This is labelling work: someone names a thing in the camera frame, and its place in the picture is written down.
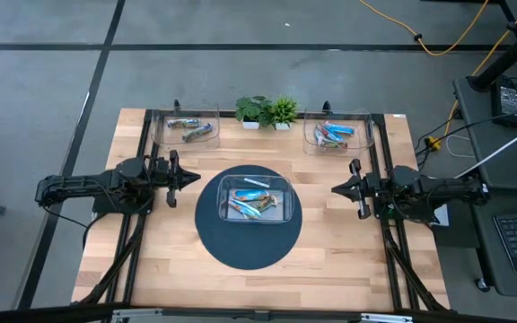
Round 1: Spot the large clear plastic bin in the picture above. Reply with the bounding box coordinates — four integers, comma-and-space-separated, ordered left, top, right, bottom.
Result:
215, 173, 295, 224

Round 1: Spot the black power adapter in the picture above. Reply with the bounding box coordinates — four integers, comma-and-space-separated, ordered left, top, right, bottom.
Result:
490, 76, 517, 129

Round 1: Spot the grey table top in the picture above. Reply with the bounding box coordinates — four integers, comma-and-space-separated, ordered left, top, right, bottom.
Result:
452, 74, 517, 190
466, 186, 517, 300

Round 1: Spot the round dark blue woven mat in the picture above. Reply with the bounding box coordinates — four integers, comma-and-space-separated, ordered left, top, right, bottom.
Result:
194, 163, 303, 272

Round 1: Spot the green and red granola bar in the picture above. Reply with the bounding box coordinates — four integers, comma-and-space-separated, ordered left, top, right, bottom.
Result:
315, 137, 349, 151

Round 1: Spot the black stand leg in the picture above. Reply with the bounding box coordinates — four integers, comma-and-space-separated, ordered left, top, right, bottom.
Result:
467, 0, 517, 93

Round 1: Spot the blue snack bar packet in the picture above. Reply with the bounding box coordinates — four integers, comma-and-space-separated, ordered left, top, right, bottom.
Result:
227, 198, 264, 222

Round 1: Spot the white cable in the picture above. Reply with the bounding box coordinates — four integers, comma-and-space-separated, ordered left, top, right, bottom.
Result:
452, 118, 517, 179

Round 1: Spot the broad-leaf plant white pot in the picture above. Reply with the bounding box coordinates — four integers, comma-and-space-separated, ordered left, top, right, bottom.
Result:
233, 94, 274, 131

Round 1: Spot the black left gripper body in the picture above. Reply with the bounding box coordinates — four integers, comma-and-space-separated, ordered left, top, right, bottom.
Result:
151, 149, 180, 209

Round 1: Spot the black aluminium table frame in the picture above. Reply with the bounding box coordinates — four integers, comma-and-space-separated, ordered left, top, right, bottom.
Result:
72, 99, 451, 315

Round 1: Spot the black rig crossbeam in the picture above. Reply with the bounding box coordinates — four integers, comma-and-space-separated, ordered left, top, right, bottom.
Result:
0, 302, 517, 323

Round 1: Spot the yellow cable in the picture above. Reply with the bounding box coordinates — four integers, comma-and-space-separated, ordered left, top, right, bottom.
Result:
358, 0, 491, 57
425, 0, 517, 152

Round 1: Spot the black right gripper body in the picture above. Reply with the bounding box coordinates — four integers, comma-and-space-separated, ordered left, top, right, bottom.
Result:
349, 158, 383, 222

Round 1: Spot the grassy plant white pot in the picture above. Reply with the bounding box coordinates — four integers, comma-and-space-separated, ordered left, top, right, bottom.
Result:
267, 95, 302, 132

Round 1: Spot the small clear plastic bin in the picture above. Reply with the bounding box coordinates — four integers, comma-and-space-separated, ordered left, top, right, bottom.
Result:
150, 104, 222, 153
302, 108, 375, 158

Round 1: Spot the white label strip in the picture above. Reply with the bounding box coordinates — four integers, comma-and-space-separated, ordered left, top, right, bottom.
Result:
242, 177, 272, 189

